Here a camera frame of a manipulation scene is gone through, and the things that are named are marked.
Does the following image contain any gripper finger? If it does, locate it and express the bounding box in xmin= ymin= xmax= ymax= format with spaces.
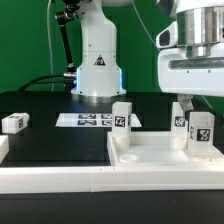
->
xmin=177 ymin=94 xmax=194 ymax=113

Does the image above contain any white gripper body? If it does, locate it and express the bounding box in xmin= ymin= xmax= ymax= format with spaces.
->
xmin=157 ymin=46 xmax=224 ymax=97

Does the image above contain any white square table top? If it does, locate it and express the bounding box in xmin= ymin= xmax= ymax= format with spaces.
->
xmin=107 ymin=132 xmax=224 ymax=166

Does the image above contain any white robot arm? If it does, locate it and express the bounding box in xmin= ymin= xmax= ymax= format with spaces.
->
xmin=66 ymin=0 xmax=224 ymax=112

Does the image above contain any white sheet with tags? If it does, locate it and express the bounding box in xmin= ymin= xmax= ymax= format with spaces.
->
xmin=55 ymin=113 xmax=143 ymax=128

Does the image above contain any white U-shaped fence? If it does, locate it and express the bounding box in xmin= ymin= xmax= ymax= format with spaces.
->
xmin=0 ymin=134 xmax=224 ymax=195

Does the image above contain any black cable bundle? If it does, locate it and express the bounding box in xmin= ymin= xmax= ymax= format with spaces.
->
xmin=18 ymin=73 xmax=78 ymax=93

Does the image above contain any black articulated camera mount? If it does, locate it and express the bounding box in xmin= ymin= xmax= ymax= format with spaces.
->
xmin=54 ymin=0 xmax=81 ymax=73

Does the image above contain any grey thin cable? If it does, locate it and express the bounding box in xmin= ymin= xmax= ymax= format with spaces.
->
xmin=45 ymin=0 xmax=56 ymax=93

